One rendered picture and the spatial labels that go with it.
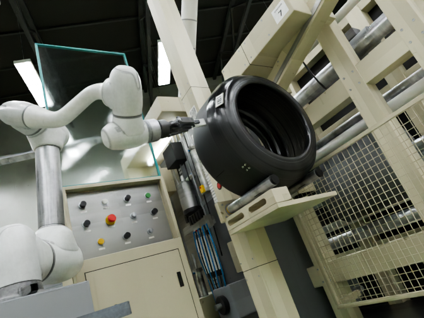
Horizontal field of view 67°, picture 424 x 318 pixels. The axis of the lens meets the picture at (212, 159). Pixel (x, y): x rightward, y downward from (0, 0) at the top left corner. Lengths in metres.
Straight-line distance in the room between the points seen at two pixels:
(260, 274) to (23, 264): 0.96
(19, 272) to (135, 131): 0.58
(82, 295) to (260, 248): 0.82
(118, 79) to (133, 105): 0.10
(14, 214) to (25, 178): 1.17
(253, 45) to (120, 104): 0.98
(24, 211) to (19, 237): 10.40
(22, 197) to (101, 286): 10.34
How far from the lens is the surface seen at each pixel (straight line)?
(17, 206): 11.81
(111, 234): 1.74
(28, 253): 1.27
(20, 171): 12.22
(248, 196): 1.40
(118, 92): 1.14
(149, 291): 1.68
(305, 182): 1.55
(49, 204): 1.49
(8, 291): 1.23
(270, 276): 1.61
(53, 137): 1.62
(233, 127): 1.31
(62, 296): 1.19
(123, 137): 1.16
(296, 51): 1.86
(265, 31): 1.84
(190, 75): 1.96
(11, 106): 1.57
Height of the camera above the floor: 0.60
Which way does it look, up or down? 21 degrees up
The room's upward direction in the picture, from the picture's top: 20 degrees counter-clockwise
